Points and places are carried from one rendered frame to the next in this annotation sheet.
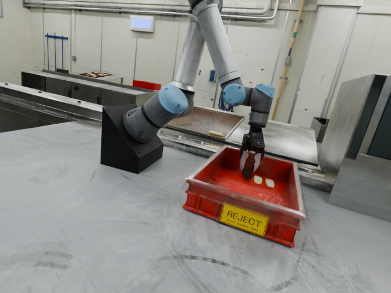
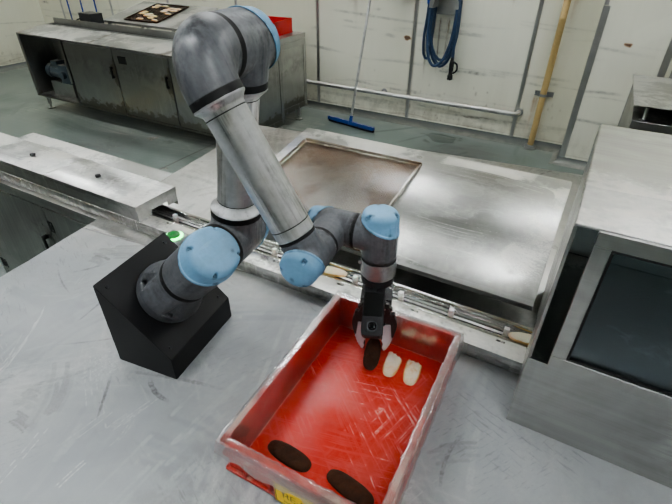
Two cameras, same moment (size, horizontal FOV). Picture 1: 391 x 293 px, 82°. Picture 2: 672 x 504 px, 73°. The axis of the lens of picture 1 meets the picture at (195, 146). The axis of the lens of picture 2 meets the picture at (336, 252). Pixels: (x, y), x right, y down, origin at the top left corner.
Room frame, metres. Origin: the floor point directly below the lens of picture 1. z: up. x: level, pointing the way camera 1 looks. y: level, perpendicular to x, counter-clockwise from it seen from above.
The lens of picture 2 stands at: (0.14, -0.27, 1.66)
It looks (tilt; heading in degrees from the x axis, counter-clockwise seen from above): 35 degrees down; 9
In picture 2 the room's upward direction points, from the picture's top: straight up
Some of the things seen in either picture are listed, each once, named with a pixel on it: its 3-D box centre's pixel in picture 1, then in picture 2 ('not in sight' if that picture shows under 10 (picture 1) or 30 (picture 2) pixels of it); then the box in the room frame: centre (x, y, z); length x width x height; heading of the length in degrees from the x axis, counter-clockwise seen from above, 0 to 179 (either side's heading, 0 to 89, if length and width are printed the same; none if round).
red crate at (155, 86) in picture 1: (146, 85); (261, 25); (4.94, 1.24, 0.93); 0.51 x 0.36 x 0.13; 74
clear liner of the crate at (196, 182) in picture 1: (249, 181); (354, 395); (0.76, -0.21, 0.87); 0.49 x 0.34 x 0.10; 161
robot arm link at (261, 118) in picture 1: (258, 117); (377, 266); (0.93, -0.23, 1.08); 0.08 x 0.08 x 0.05
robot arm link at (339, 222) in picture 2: (237, 95); (331, 229); (0.94, -0.13, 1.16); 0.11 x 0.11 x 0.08; 77
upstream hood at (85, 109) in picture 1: (46, 99); (47, 166); (1.65, 1.15, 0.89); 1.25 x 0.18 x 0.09; 70
